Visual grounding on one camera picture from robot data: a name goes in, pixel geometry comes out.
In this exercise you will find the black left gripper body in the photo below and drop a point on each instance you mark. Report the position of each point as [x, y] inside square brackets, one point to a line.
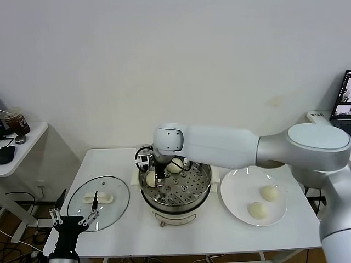
[68, 230]

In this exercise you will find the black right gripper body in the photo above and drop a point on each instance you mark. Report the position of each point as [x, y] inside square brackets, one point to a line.
[159, 168]

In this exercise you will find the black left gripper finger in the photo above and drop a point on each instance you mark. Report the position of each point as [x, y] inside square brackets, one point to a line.
[95, 202]
[55, 216]

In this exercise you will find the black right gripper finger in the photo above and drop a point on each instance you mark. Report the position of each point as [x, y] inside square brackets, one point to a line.
[186, 164]
[160, 181]

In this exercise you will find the white steamed baozi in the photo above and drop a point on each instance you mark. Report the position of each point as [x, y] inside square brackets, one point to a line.
[175, 167]
[269, 193]
[150, 180]
[257, 211]

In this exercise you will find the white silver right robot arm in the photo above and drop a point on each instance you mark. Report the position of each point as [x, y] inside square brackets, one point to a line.
[219, 148]

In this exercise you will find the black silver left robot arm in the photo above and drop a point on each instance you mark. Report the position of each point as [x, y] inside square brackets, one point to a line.
[63, 256]

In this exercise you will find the perforated stainless steel steamer basket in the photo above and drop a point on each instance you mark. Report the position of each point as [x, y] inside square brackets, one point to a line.
[186, 191]

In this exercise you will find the cream electric cooker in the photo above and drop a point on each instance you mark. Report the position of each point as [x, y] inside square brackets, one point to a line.
[175, 216]

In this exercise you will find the round white plate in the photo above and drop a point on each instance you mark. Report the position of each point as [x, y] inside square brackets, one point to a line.
[233, 197]

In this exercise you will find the white side table with drink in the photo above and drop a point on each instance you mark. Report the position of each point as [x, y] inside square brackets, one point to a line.
[30, 148]

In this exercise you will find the black computer mouse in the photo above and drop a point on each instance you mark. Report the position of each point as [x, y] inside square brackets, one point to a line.
[6, 155]

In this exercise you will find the round grey disc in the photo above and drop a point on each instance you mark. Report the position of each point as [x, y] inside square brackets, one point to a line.
[20, 139]

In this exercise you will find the iced coffee plastic cup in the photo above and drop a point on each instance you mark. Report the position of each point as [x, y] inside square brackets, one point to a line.
[20, 124]

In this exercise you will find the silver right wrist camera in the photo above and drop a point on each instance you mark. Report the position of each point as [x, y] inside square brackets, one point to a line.
[143, 160]

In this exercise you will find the white wall power socket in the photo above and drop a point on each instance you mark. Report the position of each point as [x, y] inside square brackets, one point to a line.
[41, 185]

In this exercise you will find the black laptop showing camera views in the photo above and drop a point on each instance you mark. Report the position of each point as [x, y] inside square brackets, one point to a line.
[342, 109]

